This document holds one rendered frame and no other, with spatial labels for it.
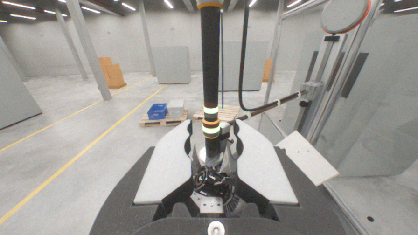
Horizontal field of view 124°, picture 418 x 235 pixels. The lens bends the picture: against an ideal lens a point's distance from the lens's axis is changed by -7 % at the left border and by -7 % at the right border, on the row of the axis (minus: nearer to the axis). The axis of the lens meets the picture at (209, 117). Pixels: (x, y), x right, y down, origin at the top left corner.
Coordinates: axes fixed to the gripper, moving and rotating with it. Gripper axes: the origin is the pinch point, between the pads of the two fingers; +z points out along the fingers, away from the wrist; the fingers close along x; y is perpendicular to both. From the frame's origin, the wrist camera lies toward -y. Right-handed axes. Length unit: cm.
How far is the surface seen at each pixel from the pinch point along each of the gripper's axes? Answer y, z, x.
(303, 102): 17, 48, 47
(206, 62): -4.4, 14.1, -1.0
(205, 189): 43.4, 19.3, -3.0
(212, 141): 14.0, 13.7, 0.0
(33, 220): 166, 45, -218
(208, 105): 4.1, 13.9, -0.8
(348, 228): 73, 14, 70
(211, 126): 9.2, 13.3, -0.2
